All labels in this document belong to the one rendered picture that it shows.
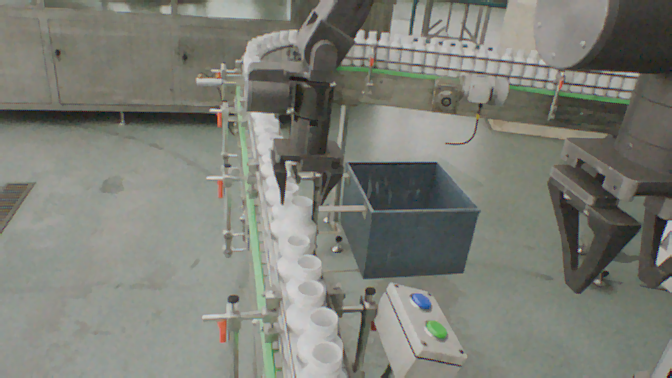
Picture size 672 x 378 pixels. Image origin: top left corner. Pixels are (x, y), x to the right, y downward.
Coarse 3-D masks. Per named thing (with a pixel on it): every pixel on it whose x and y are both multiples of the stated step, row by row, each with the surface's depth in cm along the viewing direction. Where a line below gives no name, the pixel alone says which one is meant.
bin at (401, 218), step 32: (352, 192) 152; (384, 192) 166; (416, 192) 169; (448, 192) 157; (352, 224) 152; (384, 224) 135; (416, 224) 137; (448, 224) 139; (384, 256) 140; (416, 256) 142; (448, 256) 144
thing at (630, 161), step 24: (648, 96) 29; (624, 120) 31; (648, 120) 29; (576, 144) 32; (600, 144) 32; (624, 144) 31; (648, 144) 29; (600, 168) 30; (624, 168) 29; (648, 168) 29; (624, 192) 28; (648, 192) 29
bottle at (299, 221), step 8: (296, 200) 83; (304, 200) 83; (296, 208) 80; (304, 208) 80; (288, 216) 82; (296, 216) 81; (304, 216) 81; (288, 224) 82; (296, 224) 81; (304, 224) 82; (312, 224) 83; (280, 232) 83; (288, 232) 81; (296, 232) 81; (304, 232) 81; (312, 232) 82; (280, 240) 83; (312, 240) 83; (280, 248) 84; (312, 248) 84; (280, 256) 85
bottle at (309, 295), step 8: (304, 280) 69; (312, 280) 69; (304, 288) 70; (312, 288) 70; (320, 288) 69; (296, 296) 68; (304, 296) 67; (312, 296) 67; (320, 296) 67; (296, 304) 68; (304, 304) 67; (312, 304) 67; (320, 304) 68; (288, 312) 70; (296, 312) 68; (304, 312) 68; (288, 320) 69; (296, 320) 68; (304, 320) 68; (288, 328) 69; (296, 328) 68; (304, 328) 67; (296, 336) 68; (296, 344) 69; (296, 352) 70; (288, 368) 72; (288, 376) 72
